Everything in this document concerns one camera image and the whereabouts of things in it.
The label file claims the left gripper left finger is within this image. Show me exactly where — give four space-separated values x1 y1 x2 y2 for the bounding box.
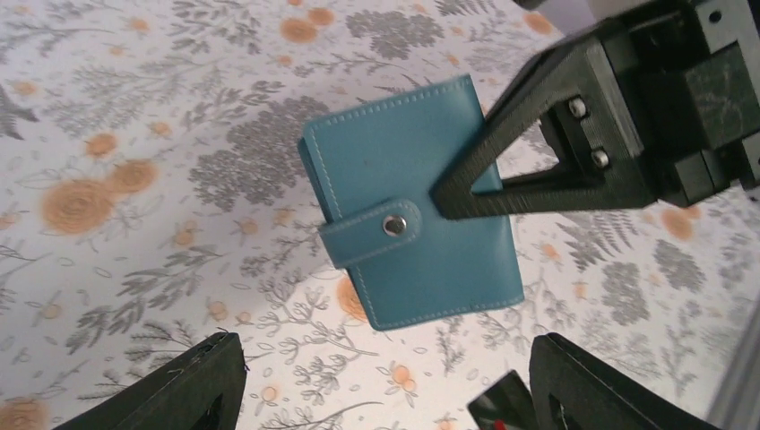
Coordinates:
57 331 246 430

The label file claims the teal leather card holder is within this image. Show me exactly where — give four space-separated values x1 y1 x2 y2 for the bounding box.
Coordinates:
298 75 523 331

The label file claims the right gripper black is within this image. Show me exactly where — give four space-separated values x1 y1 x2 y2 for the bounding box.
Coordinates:
431 1 759 219

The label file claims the black vip card upper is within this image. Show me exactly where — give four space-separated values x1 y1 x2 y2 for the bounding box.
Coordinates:
467 370 539 430

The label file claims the floral table mat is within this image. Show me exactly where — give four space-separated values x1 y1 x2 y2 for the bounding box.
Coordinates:
1 1 759 429

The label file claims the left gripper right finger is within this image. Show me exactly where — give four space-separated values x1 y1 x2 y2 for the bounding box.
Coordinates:
529 332 715 430

